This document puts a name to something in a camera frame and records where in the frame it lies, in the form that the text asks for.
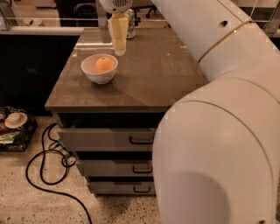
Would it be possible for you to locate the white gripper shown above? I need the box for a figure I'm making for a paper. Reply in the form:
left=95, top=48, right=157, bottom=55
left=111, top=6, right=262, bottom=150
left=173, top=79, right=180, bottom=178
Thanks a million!
left=99, top=0, right=133, bottom=56

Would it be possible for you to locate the orange fruit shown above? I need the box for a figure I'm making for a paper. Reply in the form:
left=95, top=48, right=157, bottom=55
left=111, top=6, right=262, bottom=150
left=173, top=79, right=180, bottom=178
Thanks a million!
left=94, top=57, right=114, bottom=74

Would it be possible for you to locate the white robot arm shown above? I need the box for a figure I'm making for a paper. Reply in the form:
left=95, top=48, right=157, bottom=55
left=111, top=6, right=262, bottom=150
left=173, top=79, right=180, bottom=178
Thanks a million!
left=152, top=0, right=280, bottom=224

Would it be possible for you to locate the white ceramic bowl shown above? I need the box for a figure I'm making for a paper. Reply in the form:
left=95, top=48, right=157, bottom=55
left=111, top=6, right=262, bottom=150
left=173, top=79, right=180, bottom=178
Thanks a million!
left=80, top=54, right=118, bottom=84

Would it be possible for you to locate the white soda can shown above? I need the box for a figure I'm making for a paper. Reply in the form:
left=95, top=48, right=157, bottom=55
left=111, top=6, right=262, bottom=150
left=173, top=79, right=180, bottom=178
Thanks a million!
left=125, top=9, right=135, bottom=39

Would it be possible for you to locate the grey drawer cabinet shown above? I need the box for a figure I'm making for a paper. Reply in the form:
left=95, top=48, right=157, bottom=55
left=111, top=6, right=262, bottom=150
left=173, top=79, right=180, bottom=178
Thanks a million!
left=45, top=28, right=207, bottom=184

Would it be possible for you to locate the tan hat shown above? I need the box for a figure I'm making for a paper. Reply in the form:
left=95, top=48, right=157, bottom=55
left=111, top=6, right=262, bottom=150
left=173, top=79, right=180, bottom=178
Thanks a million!
left=4, top=112, right=28, bottom=129

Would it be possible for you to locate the middle grey drawer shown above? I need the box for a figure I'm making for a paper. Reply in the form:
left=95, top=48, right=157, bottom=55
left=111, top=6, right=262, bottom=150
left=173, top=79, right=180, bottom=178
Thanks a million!
left=76, top=160, right=153, bottom=177

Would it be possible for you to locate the dark patterned box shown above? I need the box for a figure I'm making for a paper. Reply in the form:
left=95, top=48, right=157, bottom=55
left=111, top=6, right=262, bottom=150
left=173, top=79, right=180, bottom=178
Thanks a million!
left=0, top=107, right=38, bottom=152

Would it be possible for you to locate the bottom grey drawer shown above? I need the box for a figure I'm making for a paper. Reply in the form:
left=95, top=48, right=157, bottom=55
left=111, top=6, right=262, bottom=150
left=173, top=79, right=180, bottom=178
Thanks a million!
left=87, top=182, right=156, bottom=195

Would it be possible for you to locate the black floor cable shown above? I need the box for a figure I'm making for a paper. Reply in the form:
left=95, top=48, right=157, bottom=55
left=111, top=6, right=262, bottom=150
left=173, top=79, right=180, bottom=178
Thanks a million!
left=25, top=122, right=93, bottom=224

